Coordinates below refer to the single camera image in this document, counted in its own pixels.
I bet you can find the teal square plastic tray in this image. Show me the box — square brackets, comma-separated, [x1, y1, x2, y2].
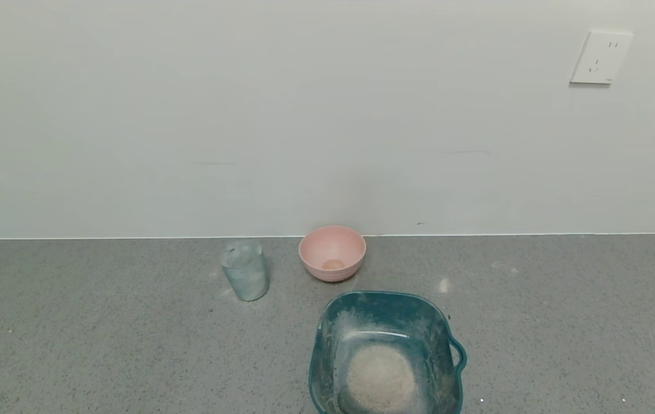
[308, 290, 468, 414]

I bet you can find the tan powder heap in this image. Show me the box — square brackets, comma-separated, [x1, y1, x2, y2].
[346, 344, 419, 413]

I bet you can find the pink bowl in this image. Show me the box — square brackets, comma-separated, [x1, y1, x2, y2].
[298, 225, 367, 282]

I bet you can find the white wall socket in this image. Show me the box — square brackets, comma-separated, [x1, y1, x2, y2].
[569, 30, 634, 85]

